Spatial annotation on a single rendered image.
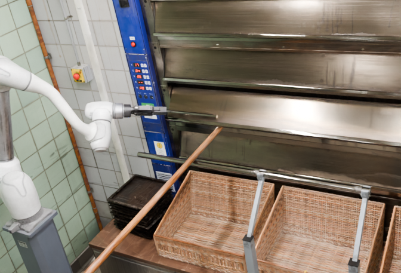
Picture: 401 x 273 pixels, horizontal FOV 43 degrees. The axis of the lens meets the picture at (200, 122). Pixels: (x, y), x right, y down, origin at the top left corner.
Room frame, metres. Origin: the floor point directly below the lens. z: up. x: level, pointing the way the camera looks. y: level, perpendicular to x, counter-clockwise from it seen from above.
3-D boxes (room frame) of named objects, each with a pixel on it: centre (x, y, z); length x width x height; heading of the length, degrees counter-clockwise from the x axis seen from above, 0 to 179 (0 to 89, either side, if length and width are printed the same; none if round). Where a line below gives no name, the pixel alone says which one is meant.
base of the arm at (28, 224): (2.22, 0.98, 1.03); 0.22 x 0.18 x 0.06; 147
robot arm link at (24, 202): (2.24, 0.98, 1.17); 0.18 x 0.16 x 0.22; 36
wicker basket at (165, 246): (2.31, 0.01, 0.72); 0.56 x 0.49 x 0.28; 57
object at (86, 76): (3.00, 0.67, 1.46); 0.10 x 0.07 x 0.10; 57
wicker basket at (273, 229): (1.98, -0.48, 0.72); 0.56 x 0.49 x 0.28; 56
